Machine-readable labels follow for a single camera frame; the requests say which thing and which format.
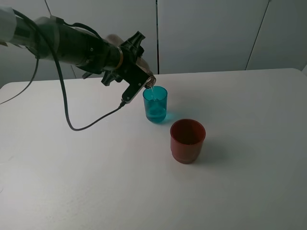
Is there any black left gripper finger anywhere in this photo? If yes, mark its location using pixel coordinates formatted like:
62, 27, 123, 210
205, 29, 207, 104
101, 71, 121, 86
122, 31, 145, 52

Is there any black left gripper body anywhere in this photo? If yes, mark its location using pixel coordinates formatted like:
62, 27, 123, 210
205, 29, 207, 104
100, 40, 151, 83

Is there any clear plastic water bottle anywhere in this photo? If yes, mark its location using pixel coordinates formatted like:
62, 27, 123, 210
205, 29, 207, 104
106, 34, 154, 76

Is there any teal translucent plastic cup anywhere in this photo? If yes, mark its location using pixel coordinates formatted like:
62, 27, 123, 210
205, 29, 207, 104
142, 86, 168, 123

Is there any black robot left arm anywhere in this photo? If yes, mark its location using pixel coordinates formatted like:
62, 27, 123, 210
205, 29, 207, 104
0, 6, 145, 86

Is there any red plastic cup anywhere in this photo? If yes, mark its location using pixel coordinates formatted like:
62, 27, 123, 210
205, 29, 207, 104
170, 119, 206, 164

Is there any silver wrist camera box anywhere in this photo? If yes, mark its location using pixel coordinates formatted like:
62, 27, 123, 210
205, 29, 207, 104
122, 70, 156, 104

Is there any black camera cable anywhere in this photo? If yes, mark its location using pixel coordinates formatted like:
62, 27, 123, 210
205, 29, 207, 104
0, 9, 127, 131

